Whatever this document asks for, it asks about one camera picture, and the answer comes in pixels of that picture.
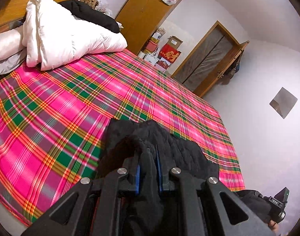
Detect black hooded puffer jacket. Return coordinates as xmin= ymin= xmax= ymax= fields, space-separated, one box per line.
xmin=92 ymin=119 xmax=272 ymax=235

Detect person right hand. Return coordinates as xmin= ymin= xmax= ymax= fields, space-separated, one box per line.
xmin=268 ymin=220 xmax=279 ymax=233

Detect pink plaid bed sheet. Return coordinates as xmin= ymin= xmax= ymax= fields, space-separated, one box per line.
xmin=0 ymin=50 xmax=245 ymax=226

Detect white bag by wardrobe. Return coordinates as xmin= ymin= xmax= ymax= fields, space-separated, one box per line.
xmin=138 ymin=51 xmax=159 ymax=66

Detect red gift box gold character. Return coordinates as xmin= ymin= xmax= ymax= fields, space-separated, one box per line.
xmin=159 ymin=44 xmax=181 ymax=63

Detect pink storage box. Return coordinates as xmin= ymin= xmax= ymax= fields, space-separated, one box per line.
xmin=145 ymin=41 xmax=158 ymax=53

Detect hanging bags near door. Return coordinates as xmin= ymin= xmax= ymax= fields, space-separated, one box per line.
xmin=226 ymin=58 xmax=241 ymax=79

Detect brown cardboard box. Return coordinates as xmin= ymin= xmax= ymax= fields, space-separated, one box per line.
xmin=167 ymin=36 xmax=183 ymax=50

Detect wooden framed door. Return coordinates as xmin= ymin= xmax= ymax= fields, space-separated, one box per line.
xmin=172 ymin=21 xmax=249 ymax=97

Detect wooden wardrobe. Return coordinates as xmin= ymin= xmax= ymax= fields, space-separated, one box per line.
xmin=115 ymin=0 xmax=182 ymax=55

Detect white folded duvet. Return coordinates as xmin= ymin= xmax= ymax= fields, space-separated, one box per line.
xmin=22 ymin=0 xmax=127 ymax=71

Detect black folded garment on duvet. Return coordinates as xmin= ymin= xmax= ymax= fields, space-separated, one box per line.
xmin=59 ymin=0 xmax=120 ymax=34

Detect white pillow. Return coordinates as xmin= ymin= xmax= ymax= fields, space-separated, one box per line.
xmin=0 ymin=26 xmax=27 ymax=76

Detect brown plush toy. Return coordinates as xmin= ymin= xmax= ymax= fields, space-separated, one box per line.
xmin=79 ymin=0 xmax=99 ymax=10

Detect grey wall panel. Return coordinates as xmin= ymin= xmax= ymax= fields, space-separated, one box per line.
xmin=269 ymin=87 xmax=298 ymax=119

